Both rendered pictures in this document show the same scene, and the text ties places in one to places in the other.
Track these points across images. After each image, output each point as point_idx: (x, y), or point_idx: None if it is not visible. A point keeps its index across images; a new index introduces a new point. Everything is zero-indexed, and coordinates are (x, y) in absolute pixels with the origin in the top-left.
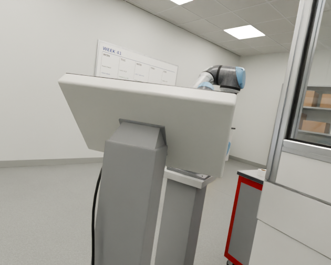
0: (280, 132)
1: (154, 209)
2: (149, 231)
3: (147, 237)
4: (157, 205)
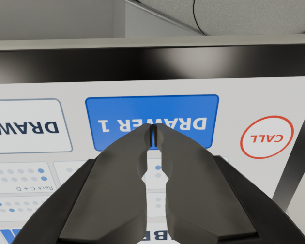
0: None
1: (120, 29)
2: (122, 4)
3: (123, 3)
4: (116, 10)
